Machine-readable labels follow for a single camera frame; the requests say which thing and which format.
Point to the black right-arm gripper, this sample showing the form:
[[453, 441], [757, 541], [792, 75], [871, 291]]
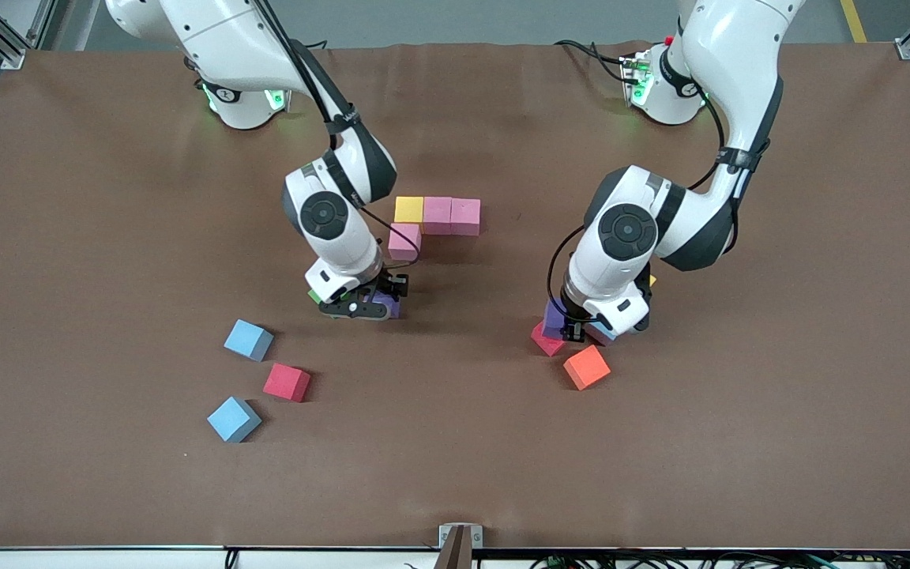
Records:
[[389, 283]]

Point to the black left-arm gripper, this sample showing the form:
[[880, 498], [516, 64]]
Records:
[[643, 310]]

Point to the purple foam cube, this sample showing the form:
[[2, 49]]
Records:
[[394, 310], [554, 316]]

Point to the red foam cube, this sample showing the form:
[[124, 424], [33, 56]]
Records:
[[543, 341], [286, 382]]

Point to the orange foam cube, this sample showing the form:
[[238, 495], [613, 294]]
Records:
[[586, 367]]

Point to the pink foam cube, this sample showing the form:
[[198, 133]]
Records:
[[437, 216], [401, 243], [465, 217]]

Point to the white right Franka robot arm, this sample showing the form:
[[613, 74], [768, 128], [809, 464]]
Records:
[[329, 217]]

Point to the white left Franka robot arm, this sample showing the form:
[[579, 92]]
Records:
[[731, 47]]

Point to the blue foam cube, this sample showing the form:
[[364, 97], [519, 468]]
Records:
[[232, 419], [248, 340], [602, 336]]

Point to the green foam cube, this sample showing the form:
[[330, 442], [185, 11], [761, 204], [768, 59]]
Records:
[[313, 295]]

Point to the brown table cover sheet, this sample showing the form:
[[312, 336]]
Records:
[[455, 442]]

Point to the white table edge rail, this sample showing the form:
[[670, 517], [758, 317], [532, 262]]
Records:
[[107, 559]]

